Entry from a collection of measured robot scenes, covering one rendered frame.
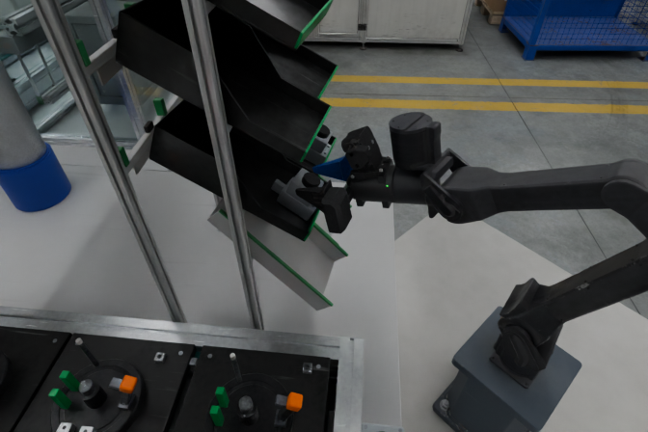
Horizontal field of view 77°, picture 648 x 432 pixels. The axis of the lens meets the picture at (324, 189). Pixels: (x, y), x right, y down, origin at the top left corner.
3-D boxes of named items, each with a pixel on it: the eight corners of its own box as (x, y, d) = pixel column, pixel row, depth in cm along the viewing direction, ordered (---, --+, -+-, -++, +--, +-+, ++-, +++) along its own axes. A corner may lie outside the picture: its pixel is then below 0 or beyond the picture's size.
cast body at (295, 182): (316, 206, 73) (334, 182, 68) (307, 222, 70) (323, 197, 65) (278, 180, 73) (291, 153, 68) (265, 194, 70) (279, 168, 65)
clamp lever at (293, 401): (287, 411, 65) (304, 394, 61) (285, 425, 64) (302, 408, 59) (266, 406, 65) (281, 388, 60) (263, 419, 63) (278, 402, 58)
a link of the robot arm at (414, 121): (485, 194, 57) (485, 115, 51) (460, 226, 53) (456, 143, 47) (414, 178, 65) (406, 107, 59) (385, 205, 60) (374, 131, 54)
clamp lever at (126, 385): (134, 394, 67) (138, 377, 63) (128, 408, 66) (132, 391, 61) (112, 390, 67) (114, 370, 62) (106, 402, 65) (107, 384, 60)
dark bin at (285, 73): (333, 76, 78) (351, 42, 73) (313, 110, 68) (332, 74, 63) (200, -2, 75) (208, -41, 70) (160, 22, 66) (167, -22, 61)
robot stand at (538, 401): (540, 414, 78) (583, 364, 65) (499, 474, 70) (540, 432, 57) (472, 359, 86) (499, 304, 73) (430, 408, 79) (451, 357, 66)
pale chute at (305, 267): (334, 260, 90) (348, 254, 87) (316, 311, 80) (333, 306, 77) (238, 175, 81) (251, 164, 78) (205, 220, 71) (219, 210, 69)
